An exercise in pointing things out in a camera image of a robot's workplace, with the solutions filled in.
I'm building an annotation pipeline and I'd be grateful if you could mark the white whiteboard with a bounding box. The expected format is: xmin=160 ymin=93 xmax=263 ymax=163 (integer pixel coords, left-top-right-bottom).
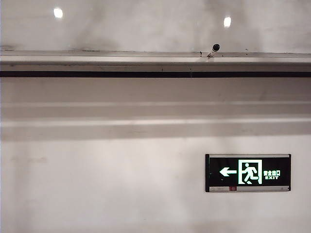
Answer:
xmin=0 ymin=0 xmax=311 ymax=53

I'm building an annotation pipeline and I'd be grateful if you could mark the aluminium whiteboard marker tray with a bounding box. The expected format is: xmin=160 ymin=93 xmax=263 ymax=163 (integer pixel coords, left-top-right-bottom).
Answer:
xmin=0 ymin=49 xmax=311 ymax=78

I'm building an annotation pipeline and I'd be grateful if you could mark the white marker with black cap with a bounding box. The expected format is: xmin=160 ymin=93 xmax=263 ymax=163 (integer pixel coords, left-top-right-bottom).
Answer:
xmin=207 ymin=43 xmax=221 ymax=59

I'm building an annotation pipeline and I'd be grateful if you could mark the black green emergency exit sign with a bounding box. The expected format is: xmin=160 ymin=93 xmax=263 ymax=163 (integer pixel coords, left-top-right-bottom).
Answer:
xmin=205 ymin=153 xmax=292 ymax=193

